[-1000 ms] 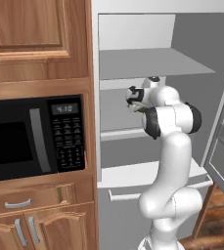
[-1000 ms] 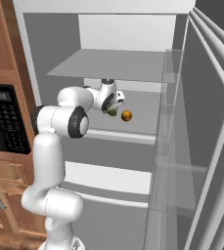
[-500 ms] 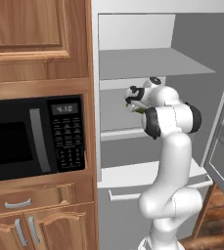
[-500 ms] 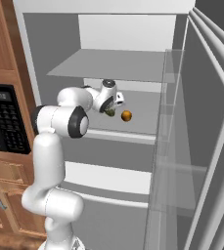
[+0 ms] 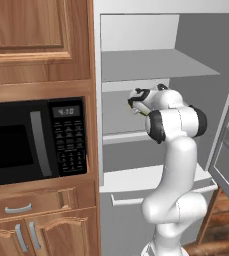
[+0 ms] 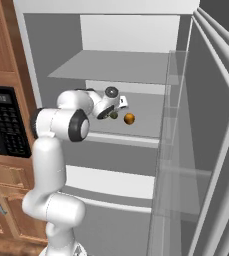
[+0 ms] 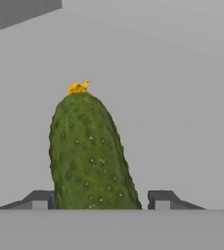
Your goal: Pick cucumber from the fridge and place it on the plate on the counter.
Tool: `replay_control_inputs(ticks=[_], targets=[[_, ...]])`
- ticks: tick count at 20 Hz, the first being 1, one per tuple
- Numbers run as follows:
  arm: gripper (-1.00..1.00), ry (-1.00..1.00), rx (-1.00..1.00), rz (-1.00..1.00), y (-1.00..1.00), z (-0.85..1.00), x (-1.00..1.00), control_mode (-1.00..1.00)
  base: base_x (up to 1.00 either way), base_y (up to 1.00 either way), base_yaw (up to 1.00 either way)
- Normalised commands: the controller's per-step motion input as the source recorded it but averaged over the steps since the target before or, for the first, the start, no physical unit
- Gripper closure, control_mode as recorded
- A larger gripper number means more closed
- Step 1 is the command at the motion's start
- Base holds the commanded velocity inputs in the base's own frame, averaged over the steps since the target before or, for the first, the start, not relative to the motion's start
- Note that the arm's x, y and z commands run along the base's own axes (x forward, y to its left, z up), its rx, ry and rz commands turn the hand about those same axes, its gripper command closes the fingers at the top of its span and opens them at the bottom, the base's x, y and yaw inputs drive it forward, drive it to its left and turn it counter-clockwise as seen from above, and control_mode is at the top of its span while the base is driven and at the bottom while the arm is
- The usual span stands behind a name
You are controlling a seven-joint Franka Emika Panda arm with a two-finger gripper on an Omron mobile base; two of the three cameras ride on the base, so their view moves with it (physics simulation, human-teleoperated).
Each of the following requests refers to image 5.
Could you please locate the silver cupboard door handle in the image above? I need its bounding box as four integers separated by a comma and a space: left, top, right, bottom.
28, 221, 42, 251
14, 223, 29, 253

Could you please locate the grey fridge shelf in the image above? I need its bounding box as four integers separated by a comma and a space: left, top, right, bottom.
100, 49, 221, 83

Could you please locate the small wooden cupboard door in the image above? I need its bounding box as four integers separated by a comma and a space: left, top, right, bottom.
27, 207, 99, 256
0, 219, 29, 256

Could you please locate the silver drawer handle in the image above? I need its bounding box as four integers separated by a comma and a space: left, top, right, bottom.
4, 203, 34, 215

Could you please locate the white fridge drawer handle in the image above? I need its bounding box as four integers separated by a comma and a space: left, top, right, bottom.
110, 193, 145, 207

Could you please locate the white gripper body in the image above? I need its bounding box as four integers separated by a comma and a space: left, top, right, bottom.
128, 95, 149, 117

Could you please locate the grey microwave door handle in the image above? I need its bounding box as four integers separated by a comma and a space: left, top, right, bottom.
29, 110, 53, 178

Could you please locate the white fridge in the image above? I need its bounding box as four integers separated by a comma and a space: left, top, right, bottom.
93, 0, 229, 256

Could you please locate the black microwave oven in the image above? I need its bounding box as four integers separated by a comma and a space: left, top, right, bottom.
0, 96, 89, 188

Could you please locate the white fridge drawer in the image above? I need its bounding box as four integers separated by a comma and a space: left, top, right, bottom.
99, 163, 219, 256

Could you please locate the large wooden cupboard door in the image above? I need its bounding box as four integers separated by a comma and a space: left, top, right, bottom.
0, 0, 92, 85

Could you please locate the wooden drawer front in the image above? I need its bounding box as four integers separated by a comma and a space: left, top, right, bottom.
0, 187, 79, 223

